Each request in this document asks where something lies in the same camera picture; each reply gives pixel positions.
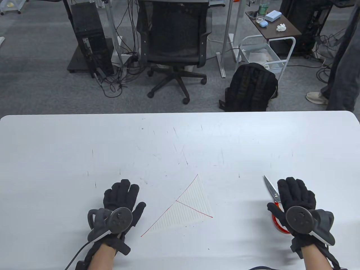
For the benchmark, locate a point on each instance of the white desk leg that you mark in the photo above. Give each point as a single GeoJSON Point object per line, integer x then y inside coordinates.
{"type": "Point", "coordinates": [111, 22]}

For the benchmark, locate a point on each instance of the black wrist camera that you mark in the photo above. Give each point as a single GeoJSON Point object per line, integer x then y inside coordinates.
{"type": "Point", "coordinates": [295, 245]}
{"type": "Point", "coordinates": [125, 249]}

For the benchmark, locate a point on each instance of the grey hand controller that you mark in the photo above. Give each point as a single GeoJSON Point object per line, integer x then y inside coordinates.
{"type": "Point", "coordinates": [121, 220]}
{"type": "Point", "coordinates": [299, 220]}

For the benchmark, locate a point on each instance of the black backpack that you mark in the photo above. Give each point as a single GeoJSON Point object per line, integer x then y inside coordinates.
{"type": "Point", "coordinates": [250, 87]}

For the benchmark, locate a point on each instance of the crumpled white tissue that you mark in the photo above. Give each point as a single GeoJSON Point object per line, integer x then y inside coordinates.
{"type": "Point", "coordinates": [281, 27]}

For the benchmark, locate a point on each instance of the black mesh office chair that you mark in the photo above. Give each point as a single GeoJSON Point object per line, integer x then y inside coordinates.
{"type": "Point", "coordinates": [171, 28]}

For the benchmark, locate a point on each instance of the black left forearm pack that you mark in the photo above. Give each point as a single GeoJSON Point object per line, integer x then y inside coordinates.
{"type": "Point", "coordinates": [80, 265]}

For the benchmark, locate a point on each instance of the person's right forearm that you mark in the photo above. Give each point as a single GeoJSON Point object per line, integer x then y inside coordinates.
{"type": "Point", "coordinates": [316, 257]}

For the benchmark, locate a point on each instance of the white wheeled cart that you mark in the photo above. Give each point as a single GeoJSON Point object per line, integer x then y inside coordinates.
{"type": "Point", "coordinates": [14, 5]}

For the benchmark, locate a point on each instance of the silver desk leg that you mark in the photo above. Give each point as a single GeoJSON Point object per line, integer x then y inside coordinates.
{"type": "Point", "coordinates": [238, 22]}
{"type": "Point", "coordinates": [226, 28]}

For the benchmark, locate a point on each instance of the clear glass cup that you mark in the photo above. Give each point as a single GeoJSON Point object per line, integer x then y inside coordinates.
{"type": "Point", "coordinates": [260, 19]}

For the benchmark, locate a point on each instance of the white cart with brown top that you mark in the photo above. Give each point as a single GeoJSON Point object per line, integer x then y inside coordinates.
{"type": "Point", "coordinates": [274, 33]}

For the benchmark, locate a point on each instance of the green plastic bottle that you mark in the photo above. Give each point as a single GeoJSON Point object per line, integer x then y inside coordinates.
{"type": "Point", "coordinates": [263, 9]}

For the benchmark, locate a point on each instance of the light blue box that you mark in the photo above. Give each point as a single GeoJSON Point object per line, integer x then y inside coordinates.
{"type": "Point", "coordinates": [273, 16]}

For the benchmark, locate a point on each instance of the person's left forearm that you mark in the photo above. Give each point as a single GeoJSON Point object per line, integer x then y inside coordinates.
{"type": "Point", "coordinates": [102, 257]}

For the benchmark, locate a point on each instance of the black computer tower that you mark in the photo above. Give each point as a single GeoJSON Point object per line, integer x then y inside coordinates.
{"type": "Point", "coordinates": [298, 17]}
{"type": "Point", "coordinates": [90, 36]}

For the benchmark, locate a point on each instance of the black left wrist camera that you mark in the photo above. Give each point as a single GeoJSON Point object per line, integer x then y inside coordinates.
{"type": "Point", "coordinates": [125, 249]}

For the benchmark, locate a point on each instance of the person's left hand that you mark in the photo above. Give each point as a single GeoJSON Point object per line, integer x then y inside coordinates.
{"type": "Point", "coordinates": [123, 194]}

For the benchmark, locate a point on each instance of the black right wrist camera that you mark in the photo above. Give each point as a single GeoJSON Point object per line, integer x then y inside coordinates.
{"type": "Point", "coordinates": [295, 245]}

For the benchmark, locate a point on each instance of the lined white paper sheet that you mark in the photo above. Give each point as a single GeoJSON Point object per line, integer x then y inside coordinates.
{"type": "Point", "coordinates": [191, 208]}

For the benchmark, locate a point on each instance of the person's right hand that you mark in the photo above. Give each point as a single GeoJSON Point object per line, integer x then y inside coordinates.
{"type": "Point", "coordinates": [295, 194]}

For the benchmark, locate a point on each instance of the small blue case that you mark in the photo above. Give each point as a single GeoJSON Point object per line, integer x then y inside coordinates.
{"type": "Point", "coordinates": [263, 24]}

